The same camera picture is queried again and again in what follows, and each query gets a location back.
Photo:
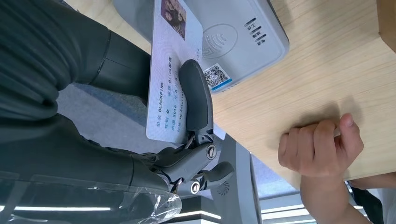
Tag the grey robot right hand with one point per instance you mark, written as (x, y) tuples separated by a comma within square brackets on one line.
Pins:
[(77, 160)]

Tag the person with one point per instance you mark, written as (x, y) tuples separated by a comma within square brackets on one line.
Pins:
[(388, 202)]

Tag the grey card reader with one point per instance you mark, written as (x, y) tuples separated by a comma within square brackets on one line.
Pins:
[(247, 46)]

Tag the grey display platform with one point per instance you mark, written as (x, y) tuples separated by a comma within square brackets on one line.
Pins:
[(198, 205)]

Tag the cardboard organizer box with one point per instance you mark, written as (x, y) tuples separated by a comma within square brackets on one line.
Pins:
[(388, 21)]

